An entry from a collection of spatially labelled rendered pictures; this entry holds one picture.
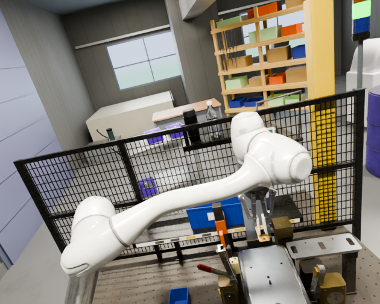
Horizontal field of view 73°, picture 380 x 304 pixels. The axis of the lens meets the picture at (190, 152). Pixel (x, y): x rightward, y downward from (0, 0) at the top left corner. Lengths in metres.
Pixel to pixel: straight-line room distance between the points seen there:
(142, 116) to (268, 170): 6.05
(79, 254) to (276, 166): 0.56
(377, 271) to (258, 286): 0.72
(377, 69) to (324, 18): 3.61
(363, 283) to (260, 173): 1.09
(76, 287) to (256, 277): 0.69
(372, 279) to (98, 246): 1.32
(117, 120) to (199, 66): 2.62
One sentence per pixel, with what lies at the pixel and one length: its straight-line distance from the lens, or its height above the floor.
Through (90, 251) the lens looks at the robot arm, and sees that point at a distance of 0.79.
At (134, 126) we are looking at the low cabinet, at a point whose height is 0.43.
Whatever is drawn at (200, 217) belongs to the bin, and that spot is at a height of 1.10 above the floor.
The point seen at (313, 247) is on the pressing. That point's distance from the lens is 1.33.
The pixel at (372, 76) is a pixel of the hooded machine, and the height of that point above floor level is 0.91.
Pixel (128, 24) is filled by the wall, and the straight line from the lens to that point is 8.52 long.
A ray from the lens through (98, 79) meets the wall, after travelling 8.67.
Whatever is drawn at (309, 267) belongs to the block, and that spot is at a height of 0.98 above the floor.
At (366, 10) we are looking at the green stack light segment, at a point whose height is 1.90.
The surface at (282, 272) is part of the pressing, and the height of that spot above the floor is 1.00.
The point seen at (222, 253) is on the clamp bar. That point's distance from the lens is 1.03.
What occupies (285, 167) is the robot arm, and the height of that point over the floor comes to 1.62.
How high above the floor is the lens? 1.92
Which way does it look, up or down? 21 degrees down
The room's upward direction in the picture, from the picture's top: 14 degrees counter-clockwise
